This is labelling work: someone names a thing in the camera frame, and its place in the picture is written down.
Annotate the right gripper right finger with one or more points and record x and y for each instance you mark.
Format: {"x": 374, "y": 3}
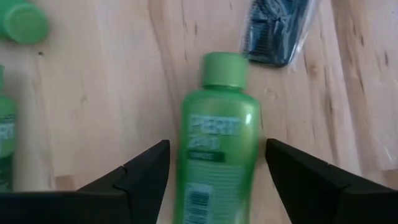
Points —
{"x": 326, "y": 202}

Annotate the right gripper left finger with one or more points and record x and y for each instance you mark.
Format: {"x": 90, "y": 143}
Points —
{"x": 93, "y": 208}

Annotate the green shampoo bottle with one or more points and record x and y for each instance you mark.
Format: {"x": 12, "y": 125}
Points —
{"x": 6, "y": 140}
{"x": 21, "y": 21}
{"x": 217, "y": 130}

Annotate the black comb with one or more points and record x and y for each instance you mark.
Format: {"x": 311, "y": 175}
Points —
{"x": 273, "y": 31}

